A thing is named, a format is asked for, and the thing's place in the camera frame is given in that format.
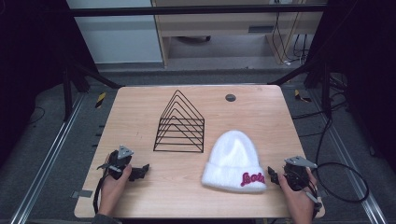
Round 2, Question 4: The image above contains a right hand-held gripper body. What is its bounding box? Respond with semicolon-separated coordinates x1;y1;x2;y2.
282;155;318;192

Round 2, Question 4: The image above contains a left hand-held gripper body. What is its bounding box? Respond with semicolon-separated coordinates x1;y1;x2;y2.
96;145;134;181

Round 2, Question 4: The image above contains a person's right hand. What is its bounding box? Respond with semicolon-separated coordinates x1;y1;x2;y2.
277;167;318;224

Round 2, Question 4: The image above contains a person's left hand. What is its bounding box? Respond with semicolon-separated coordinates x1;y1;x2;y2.
98;164;134;217

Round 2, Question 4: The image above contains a white knit beanie hat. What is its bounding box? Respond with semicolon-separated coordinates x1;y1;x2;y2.
201;130;268;194

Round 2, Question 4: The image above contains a grey tape strip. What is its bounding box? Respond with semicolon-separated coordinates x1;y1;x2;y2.
70;189;94;200

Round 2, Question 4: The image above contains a yellow black hazard tape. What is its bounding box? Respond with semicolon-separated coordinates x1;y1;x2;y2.
293;89;313;104
94;91;107;109

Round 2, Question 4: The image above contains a black metal stand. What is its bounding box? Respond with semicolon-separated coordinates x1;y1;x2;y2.
61;57;124;123
268;57;333;119

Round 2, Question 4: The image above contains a white cabinet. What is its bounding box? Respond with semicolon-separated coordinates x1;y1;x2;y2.
65;0;163;65

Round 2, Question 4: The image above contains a light wooden desk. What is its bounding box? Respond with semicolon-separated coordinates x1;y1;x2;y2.
151;0;326;68

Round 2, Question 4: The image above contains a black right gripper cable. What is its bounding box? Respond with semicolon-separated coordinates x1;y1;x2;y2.
304;181;324;219

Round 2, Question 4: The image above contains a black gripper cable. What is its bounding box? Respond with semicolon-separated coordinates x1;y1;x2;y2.
304;181;324;219
92;175;108;216

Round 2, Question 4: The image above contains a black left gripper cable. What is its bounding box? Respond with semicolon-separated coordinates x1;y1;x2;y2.
92;175;108;216

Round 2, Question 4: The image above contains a black wire triangular rack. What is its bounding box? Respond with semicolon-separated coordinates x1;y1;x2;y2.
152;89;205;154

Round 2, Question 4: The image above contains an aluminium floor rail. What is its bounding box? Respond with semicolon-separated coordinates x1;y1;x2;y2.
309;89;389;224
8;92;87;224

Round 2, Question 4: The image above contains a black looped floor cable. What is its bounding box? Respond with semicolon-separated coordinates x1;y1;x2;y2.
315;115;371;203

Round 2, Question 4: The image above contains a thin black floor cable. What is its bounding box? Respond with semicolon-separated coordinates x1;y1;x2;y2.
28;105;47;126

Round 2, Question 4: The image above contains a bundle of hanging cables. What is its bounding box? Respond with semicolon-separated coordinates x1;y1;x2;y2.
271;11;310;67

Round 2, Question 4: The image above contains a black horizontal frame bar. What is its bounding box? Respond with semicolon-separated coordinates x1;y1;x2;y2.
68;4;327;18

